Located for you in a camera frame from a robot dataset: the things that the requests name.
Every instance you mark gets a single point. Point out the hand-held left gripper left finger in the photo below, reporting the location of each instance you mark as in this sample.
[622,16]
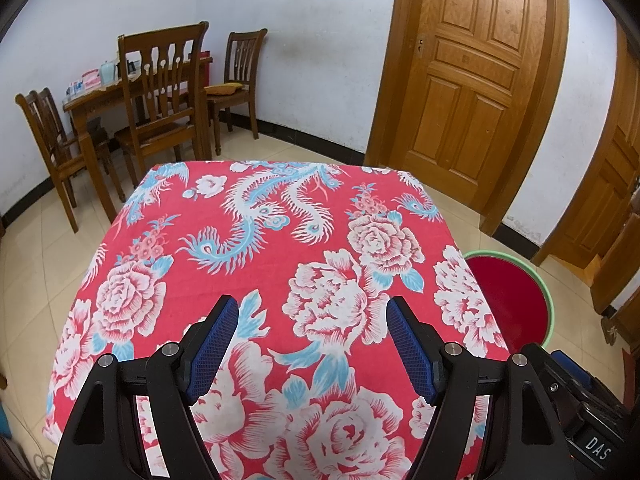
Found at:
[215,350]

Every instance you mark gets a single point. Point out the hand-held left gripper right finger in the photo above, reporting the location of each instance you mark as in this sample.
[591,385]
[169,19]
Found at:
[410,350]

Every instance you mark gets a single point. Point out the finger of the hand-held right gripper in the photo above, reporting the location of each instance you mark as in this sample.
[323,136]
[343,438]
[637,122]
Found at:
[547,375]
[577,370]

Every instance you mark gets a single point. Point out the green and red plastic basin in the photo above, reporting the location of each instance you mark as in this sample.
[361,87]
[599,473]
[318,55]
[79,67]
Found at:
[505,300]

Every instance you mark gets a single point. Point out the wooden cabinet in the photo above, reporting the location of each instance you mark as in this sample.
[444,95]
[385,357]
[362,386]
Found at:
[617,270]

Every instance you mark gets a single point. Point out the red floral tablecloth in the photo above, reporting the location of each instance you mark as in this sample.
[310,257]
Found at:
[300,240]

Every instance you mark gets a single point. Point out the wooden panel door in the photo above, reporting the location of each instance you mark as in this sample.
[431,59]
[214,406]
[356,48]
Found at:
[475,85]
[605,185]

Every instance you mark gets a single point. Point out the wooden dining chair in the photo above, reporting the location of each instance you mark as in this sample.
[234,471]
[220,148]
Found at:
[150,132]
[55,120]
[37,145]
[245,55]

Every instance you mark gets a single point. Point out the yellow seat cushion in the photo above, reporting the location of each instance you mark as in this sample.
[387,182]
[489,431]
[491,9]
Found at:
[225,90]

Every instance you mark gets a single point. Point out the wooden dining table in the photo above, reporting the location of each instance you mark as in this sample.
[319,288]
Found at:
[100,100]

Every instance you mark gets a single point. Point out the blue and white packet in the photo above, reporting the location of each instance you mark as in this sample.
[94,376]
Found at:
[74,88]

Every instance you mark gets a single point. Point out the pink and white packet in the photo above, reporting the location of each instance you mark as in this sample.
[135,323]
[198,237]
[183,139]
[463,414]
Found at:
[91,80]

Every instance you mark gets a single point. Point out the pale green jar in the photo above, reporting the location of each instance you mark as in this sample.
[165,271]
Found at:
[108,72]

